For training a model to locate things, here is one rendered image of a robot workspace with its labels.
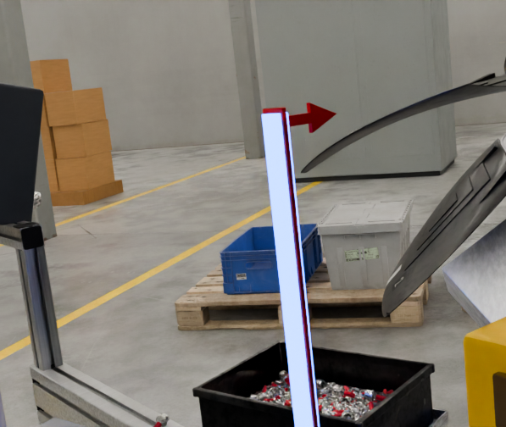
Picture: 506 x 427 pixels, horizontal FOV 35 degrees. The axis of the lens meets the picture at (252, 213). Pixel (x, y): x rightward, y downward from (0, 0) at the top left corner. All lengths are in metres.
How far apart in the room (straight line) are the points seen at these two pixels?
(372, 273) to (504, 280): 3.02
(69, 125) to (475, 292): 8.28
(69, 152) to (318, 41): 2.96
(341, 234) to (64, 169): 5.65
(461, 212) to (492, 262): 0.17
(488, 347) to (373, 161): 7.83
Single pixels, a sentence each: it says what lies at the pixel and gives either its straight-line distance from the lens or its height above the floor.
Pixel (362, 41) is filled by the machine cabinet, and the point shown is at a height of 1.39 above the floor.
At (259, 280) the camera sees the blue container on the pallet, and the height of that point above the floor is 0.22.
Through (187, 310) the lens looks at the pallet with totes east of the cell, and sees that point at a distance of 3.96.
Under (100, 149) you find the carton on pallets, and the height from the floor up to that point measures 0.54.
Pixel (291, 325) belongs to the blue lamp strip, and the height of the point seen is 1.02.
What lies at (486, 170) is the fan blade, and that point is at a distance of 0.99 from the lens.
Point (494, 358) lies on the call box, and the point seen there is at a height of 1.06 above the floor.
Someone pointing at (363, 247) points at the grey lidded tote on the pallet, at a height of 0.35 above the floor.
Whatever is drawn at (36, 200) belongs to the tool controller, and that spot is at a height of 1.07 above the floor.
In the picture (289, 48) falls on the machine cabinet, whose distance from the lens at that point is 8.42.
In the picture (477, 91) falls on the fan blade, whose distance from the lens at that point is 0.66.
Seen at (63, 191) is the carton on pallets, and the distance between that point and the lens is 9.04.
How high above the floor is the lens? 1.22
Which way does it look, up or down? 10 degrees down
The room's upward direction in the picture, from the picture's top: 6 degrees counter-clockwise
